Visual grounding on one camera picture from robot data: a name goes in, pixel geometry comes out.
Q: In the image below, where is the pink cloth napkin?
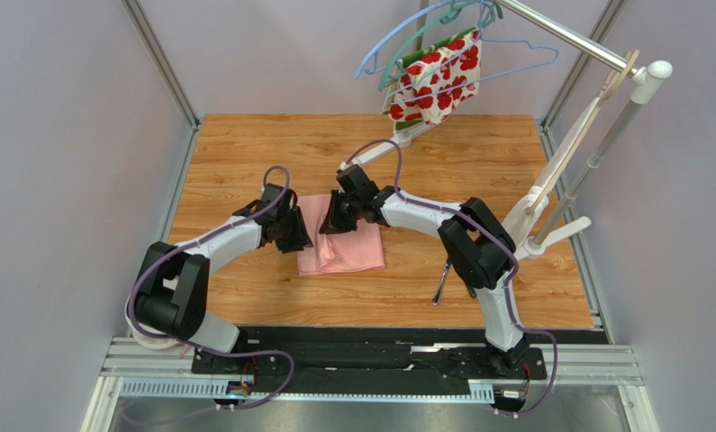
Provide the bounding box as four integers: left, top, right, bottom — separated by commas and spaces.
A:
296, 194, 385, 276

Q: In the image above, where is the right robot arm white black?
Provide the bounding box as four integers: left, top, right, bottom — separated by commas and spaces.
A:
320, 165, 529, 369

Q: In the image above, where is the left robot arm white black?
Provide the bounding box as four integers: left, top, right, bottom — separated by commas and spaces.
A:
126, 184, 313, 354

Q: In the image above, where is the red floral cloth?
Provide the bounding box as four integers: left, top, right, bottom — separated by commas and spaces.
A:
383, 27, 482, 132

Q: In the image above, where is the light blue hanger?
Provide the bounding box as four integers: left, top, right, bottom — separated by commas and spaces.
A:
353, 0, 491, 82

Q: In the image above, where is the white hanging cloth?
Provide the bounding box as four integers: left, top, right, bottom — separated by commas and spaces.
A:
503, 96, 603, 248

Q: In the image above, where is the white mesh basket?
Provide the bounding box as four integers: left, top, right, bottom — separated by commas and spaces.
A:
123, 298, 192, 356

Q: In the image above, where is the teal green hanger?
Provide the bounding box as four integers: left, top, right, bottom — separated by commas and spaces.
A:
355, 1, 503, 91

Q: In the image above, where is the white clothes rack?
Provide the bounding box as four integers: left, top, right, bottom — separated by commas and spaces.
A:
351, 0, 675, 262

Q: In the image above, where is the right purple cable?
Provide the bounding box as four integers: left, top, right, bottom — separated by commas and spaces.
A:
344, 139, 559, 419

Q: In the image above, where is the purple cable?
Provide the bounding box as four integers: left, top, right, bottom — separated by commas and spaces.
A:
126, 165, 295, 411
344, 139, 559, 419

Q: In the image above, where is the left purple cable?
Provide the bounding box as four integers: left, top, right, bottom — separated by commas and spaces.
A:
126, 165, 295, 411

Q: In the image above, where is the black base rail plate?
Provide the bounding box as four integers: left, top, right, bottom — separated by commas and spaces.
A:
189, 325, 550, 398

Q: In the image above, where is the thin blue wire hanger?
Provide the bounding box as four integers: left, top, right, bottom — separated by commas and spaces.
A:
384, 0, 560, 108

